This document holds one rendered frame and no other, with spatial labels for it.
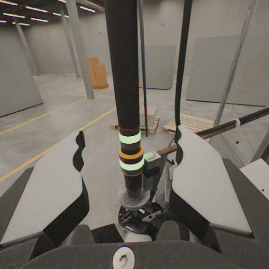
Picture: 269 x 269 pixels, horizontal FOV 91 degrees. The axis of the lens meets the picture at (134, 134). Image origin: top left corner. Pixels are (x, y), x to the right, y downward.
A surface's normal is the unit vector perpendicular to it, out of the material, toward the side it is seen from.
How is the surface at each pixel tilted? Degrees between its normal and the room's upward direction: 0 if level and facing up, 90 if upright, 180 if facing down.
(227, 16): 90
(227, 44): 90
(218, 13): 90
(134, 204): 0
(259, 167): 50
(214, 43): 90
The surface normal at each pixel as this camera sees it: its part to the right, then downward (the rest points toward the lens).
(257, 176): -0.78, -0.58
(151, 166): 0.44, 0.45
